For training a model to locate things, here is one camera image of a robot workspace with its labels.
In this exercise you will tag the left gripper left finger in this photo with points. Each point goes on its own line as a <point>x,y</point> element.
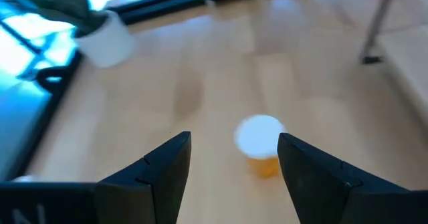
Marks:
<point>154,190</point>

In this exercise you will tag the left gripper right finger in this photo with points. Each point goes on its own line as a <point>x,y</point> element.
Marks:
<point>334,194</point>

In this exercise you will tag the orange medicine bottle white cap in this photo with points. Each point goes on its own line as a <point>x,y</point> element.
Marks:
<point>257,137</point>

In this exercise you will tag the black metal shelf leg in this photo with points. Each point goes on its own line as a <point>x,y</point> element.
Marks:
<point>370,60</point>

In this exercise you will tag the white plant pot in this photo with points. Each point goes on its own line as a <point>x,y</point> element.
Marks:
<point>107,43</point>

